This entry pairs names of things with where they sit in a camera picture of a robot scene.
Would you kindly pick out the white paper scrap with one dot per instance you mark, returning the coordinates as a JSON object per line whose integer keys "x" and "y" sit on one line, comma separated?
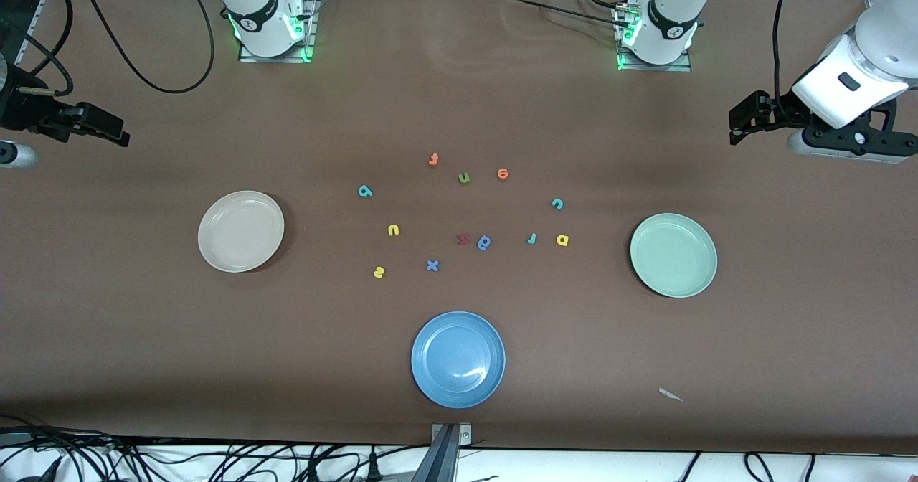
{"x": 669, "y": 394}

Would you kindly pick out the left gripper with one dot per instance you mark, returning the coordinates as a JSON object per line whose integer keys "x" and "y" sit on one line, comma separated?
{"x": 781, "y": 111}

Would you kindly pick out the blue foam letter a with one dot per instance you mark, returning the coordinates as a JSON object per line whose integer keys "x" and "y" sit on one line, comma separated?
{"x": 490, "y": 241}

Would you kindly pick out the brown table cover sheet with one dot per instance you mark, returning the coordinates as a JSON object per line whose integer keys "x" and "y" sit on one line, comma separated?
{"x": 143, "y": 324}

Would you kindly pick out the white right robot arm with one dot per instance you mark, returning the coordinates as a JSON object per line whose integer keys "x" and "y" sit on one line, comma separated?
{"x": 258, "y": 5}

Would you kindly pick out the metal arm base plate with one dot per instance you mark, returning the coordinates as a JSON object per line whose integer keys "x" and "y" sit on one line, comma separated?
{"x": 652, "y": 68}
{"x": 276, "y": 59}

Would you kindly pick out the beige round plate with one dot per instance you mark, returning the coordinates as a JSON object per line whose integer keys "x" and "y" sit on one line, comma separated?
{"x": 241, "y": 232}

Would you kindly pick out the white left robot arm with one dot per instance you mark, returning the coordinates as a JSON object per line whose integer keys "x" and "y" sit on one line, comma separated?
{"x": 674, "y": 8}

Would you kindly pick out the blue round plate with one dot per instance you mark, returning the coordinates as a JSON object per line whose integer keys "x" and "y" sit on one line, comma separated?
{"x": 458, "y": 359}

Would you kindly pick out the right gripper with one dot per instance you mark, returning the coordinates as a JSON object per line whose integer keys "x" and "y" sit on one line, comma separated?
{"x": 21, "y": 107}

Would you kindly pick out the teal foam letter b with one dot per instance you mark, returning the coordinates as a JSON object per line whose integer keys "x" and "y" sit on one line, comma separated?
{"x": 361, "y": 190}

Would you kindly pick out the green round plate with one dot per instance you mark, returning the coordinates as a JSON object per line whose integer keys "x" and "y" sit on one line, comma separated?
{"x": 673, "y": 255}

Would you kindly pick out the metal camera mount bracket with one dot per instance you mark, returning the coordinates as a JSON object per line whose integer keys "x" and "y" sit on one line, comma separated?
{"x": 448, "y": 453}

